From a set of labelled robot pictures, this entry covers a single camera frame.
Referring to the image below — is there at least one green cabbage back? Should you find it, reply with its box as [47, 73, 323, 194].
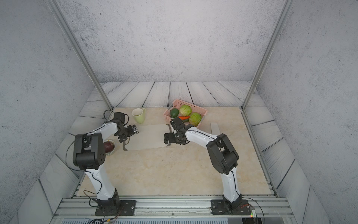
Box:
[179, 105, 192, 116]

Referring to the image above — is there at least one dark green avocado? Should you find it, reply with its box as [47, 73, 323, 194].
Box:
[170, 108, 180, 119]

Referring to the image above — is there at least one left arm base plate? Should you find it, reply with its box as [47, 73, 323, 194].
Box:
[95, 200, 137, 216]

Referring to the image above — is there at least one green cabbage front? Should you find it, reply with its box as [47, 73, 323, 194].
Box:
[189, 113, 202, 127]

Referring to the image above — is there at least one right aluminium frame post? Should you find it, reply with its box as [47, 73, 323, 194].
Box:
[241, 0, 294, 111]

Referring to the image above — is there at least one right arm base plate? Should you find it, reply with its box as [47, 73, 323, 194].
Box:
[211, 198, 252, 216]

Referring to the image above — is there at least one left aluminium frame post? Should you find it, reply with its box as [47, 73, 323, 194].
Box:
[46, 0, 114, 110]

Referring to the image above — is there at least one white ceramic knife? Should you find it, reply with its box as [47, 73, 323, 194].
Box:
[211, 122, 221, 135]

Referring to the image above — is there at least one orange carrot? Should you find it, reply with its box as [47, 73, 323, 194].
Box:
[179, 116, 190, 120]

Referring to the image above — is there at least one green cabbage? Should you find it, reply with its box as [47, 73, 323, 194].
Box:
[179, 105, 192, 116]
[189, 113, 202, 127]

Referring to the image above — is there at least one white grey-rimmed cutting board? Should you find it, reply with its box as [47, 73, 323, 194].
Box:
[123, 124, 172, 151]

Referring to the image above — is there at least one aluminium mounting rail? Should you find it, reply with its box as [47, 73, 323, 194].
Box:
[51, 195, 296, 224]

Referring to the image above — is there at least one light green mug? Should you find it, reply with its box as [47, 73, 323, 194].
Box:
[132, 108, 146, 124]

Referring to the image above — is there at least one pink plastic basket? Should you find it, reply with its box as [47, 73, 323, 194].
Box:
[163, 99, 208, 127]

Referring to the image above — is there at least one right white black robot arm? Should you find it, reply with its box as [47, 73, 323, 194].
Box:
[164, 118, 242, 210]

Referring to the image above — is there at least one aluminium frame post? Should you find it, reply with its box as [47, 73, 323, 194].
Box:
[241, 0, 294, 111]
[46, 0, 114, 110]

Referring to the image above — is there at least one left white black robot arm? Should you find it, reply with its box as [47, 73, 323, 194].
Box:
[73, 112, 138, 210]

